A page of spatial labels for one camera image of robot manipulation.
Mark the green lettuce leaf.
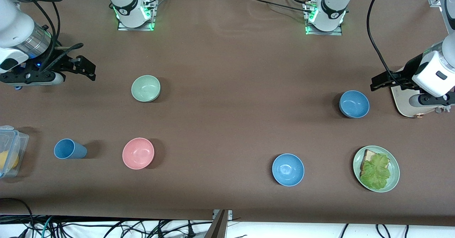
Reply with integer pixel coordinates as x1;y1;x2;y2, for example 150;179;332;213
360;153;391;190

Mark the yellow fruit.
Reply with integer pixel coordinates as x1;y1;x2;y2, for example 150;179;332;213
0;151;19;171

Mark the pink bowl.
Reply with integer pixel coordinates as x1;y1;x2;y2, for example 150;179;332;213
122;137;155;170

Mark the clear plastic container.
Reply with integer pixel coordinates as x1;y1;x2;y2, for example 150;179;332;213
0;125;30;179

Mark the pale green bowl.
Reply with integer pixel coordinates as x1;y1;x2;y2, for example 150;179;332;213
131;75;161;103

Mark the blue bowl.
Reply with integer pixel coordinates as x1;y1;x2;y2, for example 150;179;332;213
272;153;305;187
339;90;370;119

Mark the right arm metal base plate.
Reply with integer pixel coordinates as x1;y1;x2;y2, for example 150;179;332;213
117;4;156;31

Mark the teal floor cable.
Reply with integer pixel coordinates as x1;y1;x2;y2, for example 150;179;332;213
41;215;54;238

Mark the pale green plate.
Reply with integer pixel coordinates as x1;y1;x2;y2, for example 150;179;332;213
353;146;400;193

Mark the cream toaster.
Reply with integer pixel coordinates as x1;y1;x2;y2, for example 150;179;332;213
390;67;432;118

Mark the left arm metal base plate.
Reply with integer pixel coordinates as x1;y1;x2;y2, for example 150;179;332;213
304;2;343;36

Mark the black cable on table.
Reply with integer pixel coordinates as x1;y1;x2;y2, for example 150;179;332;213
242;0;315;13

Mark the toast slice with white crumb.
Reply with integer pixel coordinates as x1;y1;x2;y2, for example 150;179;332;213
360;149;391;176

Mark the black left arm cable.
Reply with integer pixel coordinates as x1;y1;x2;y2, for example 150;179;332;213
366;0;409;89

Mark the blue cup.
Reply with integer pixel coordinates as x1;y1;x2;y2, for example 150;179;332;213
54;139;87;159

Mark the black looping floor cable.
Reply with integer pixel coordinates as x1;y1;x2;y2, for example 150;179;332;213
0;198;35;238

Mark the dark metal bar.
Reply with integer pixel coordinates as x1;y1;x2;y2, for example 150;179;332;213
204;210;229;238

